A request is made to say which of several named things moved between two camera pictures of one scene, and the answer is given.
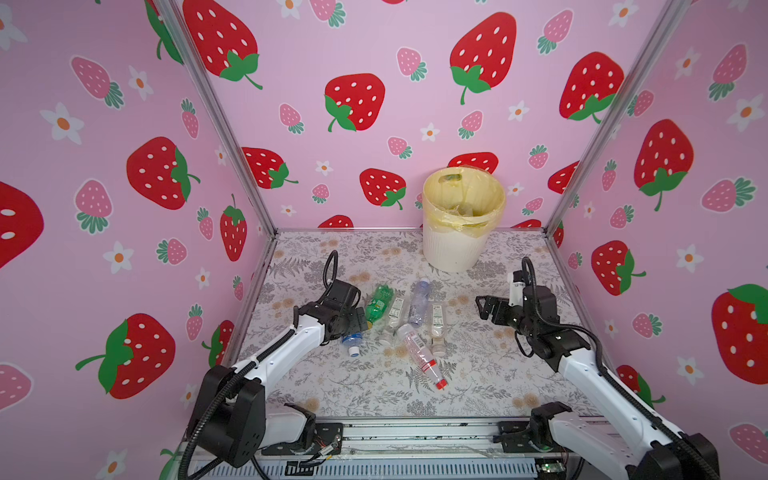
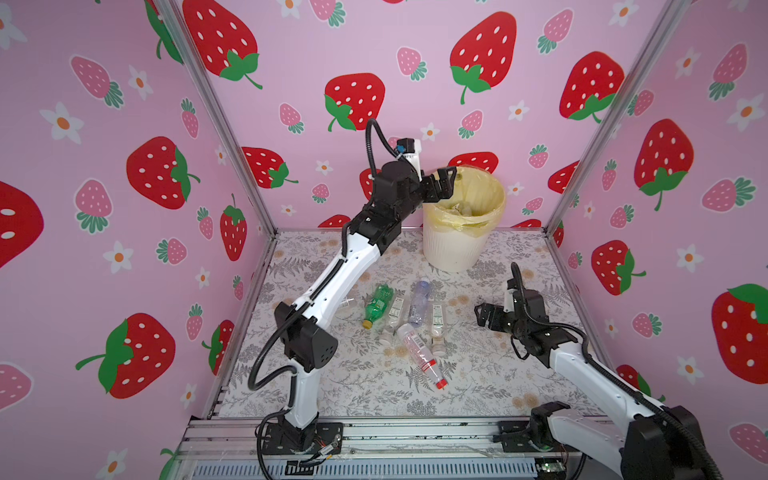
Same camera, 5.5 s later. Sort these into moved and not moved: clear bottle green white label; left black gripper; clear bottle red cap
Moved: left black gripper
Not moved: clear bottle green white label; clear bottle red cap
